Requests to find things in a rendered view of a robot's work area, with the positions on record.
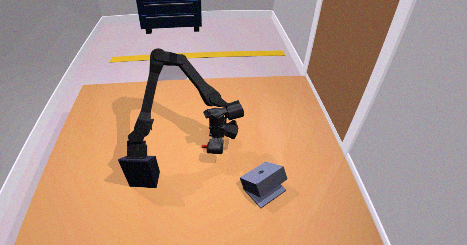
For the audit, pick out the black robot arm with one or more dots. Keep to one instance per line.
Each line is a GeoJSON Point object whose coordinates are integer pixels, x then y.
{"type": "Point", "coordinates": [136, 146]}

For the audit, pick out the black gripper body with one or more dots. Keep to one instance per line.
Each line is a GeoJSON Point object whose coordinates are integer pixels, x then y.
{"type": "Point", "coordinates": [215, 146]}

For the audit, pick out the grey metal panel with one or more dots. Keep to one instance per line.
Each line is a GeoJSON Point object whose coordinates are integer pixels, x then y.
{"type": "Point", "coordinates": [263, 183]}

